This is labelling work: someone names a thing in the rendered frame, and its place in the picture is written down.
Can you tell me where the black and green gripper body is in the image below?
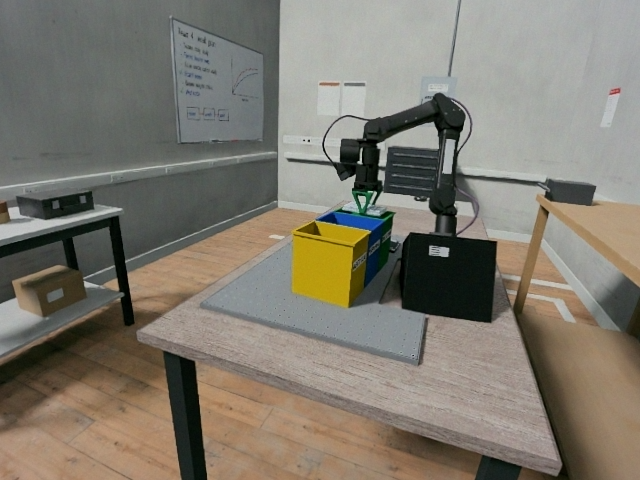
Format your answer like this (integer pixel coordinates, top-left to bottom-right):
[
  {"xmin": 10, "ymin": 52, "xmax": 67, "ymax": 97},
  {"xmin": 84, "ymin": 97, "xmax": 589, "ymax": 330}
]
[{"xmin": 352, "ymin": 165, "xmax": 384, "ymax": 192}]

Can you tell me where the blue general bin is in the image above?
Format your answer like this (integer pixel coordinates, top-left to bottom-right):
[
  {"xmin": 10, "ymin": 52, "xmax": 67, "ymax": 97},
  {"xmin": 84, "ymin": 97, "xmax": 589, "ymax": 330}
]
[{"xmin": 314, "ymin": 212, "xmax": 385, "ymax": 288}]

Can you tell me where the green open-top bin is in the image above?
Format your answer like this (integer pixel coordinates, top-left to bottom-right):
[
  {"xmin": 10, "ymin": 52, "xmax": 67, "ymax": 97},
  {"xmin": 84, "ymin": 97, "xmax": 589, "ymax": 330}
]
[{"xmin": 332, "ymin": 207, "xmax": 396, "ymax": 273}]

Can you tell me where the white well plate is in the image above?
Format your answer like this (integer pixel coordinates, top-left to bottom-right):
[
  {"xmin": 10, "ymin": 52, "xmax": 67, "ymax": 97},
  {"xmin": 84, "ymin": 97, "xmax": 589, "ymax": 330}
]
[{"xmin": 342, "ymin": 202, "xmax": 387, "ymax": 216}]

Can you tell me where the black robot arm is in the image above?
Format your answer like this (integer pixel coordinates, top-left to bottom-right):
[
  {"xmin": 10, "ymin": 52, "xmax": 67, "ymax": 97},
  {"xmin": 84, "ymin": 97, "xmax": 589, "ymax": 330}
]
[{"xmin": 337, "ymin": 93, "xmax": 466, "ymax": 237}]

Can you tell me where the yellow recycle bin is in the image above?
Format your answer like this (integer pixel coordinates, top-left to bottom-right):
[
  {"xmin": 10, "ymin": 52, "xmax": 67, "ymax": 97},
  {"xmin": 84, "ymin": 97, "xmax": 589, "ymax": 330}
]
[{"xmin": 291, "ymin": 220, "xmax": 372, "ymax": 308}]

